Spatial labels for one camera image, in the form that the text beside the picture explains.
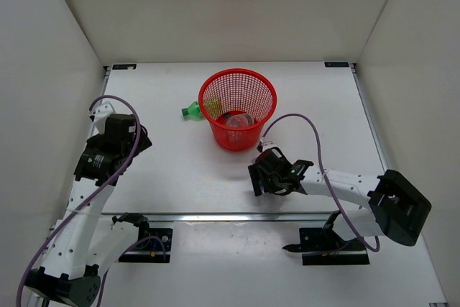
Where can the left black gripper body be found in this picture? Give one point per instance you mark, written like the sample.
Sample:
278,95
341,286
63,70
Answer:
94,141

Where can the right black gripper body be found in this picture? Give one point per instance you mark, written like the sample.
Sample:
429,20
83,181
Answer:
272,182

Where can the clear bottle black label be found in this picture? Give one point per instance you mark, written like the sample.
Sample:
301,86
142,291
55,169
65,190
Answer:
238,120

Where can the clear bottle blue label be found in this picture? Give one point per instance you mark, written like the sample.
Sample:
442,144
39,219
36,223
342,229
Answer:
261,187

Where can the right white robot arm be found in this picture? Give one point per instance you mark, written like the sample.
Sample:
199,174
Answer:
367,206

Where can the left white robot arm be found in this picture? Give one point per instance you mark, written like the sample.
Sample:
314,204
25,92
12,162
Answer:
72,270

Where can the red mesh plastic bin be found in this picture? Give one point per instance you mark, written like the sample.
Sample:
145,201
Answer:
237,103

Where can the green plastic bottle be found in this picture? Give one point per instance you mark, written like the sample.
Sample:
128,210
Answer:
193,111

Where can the aluminium table front rail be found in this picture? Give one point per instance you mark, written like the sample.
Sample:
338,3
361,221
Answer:
235,217

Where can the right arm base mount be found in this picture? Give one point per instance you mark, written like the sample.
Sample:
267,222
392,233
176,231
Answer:
321,246

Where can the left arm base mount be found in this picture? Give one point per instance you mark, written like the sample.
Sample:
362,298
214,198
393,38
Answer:
154,243

